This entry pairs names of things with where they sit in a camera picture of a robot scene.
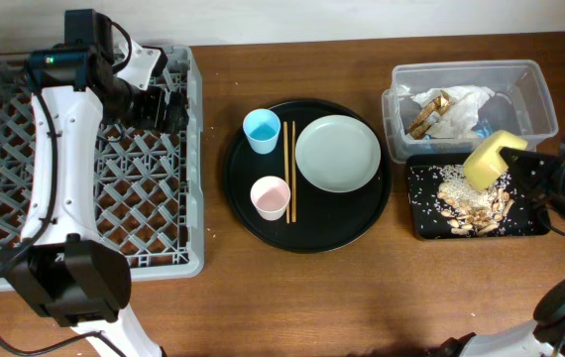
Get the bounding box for yellow bowl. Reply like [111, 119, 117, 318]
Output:
[463, 130, 528, 191]

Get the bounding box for food scraps rice and peanuts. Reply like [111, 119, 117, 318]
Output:
[410, 165, 529, 237]

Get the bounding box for pink plastic cup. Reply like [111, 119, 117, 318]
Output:
[250, 176, 291, 221]

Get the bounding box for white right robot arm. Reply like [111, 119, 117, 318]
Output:
[427, 131, 565, 357]

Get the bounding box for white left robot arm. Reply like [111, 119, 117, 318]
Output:
[0, 9, 188, 356]

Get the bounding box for grey dishwasher rack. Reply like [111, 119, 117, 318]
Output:
[0, 45, 204, 281]

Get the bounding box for crumpled white paper waste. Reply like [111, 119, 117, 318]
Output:
[404, 85, 495, 140]

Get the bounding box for black rectangular tray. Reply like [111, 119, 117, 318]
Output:
[405, 151, 552, 242]

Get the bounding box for blue plastic cup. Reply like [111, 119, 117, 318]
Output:
[242, 108, 282, 155]

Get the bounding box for clear plastic bin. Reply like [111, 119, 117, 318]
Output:
[382, 59, 558, 164]

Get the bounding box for gold foil wrapper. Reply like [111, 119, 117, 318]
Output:
[406, 90, 452, 140]

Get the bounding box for left wooden chopstick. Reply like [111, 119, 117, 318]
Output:
[282, 122, 291, 224]

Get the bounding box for wooden chopstick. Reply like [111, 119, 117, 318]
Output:
[291, 121, 297, 223]
[282, 122, 291, 224]

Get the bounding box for right wooden chopstick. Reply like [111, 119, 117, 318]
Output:
[291, 121, 297, 223]

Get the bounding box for round black tray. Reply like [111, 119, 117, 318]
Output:
[222, 99, 392, 253]

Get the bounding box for pale green plate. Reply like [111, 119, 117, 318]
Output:
[294, 115, 382, 193]

